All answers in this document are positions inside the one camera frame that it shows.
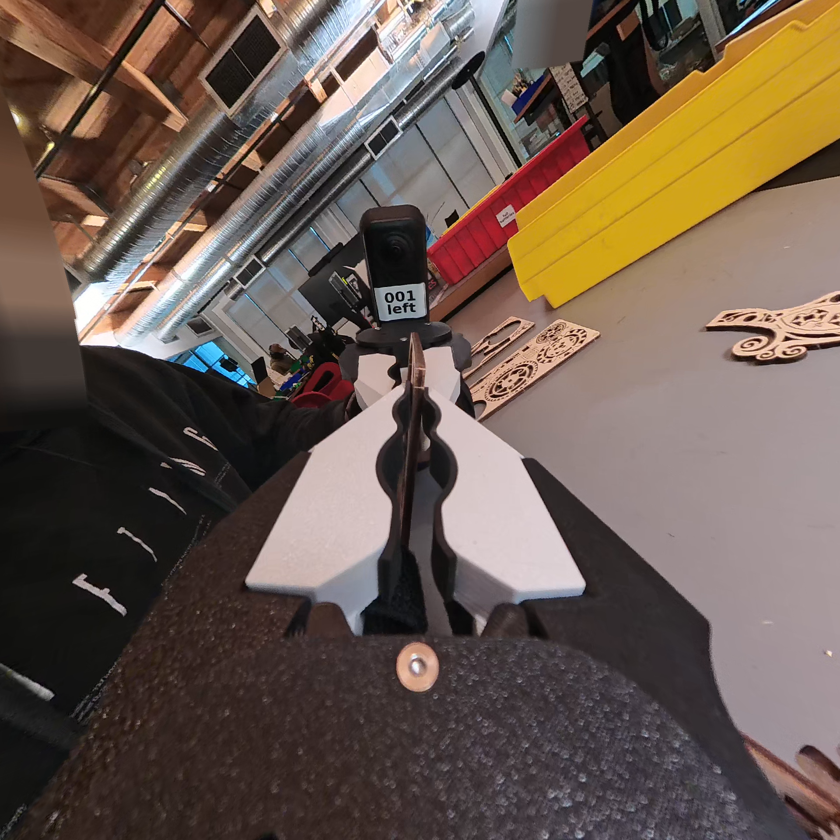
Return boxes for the wooden gear and dial assembly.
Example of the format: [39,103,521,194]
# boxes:
[740,734,840,840]

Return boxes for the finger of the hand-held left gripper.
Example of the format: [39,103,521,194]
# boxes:
[420,348,462,404]
[353,353,411,411]

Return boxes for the wooden puzzle sheet with gears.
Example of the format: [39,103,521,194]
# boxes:
[469,319,601,422]

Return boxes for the person's black hoodie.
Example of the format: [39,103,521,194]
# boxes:
[0,344,309,788]

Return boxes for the slotted yellow plastic bin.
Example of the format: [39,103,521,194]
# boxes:
[507,0,840,309]

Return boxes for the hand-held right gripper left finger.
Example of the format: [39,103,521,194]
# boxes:
[245,386,412,635]

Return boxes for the ornate wooden leaf piece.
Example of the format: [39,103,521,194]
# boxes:
[705,290,840,365]

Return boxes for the ceiling vent grille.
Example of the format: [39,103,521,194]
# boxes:
[197,5,291,111]

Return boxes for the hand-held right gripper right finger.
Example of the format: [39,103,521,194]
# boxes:
[427,388,588,623]

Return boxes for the red plastic bin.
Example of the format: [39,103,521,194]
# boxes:
[427,117,589,287]

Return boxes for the black screen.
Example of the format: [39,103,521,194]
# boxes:
[298,243,370,329]

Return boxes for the silver air duct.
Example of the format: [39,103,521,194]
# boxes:
[84,0,395,284]
[115,20,490,347]

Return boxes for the red plastic container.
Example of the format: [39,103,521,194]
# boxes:
[290,364,357,409]

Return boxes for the wooden puzzle frame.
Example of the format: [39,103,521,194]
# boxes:
[392,331,431,575]

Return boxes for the wooden puzzle sheet with cutouts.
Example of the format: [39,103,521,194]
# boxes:
[461,316,537,380]

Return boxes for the grey desk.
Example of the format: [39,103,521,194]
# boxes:
[427,164,840,788]

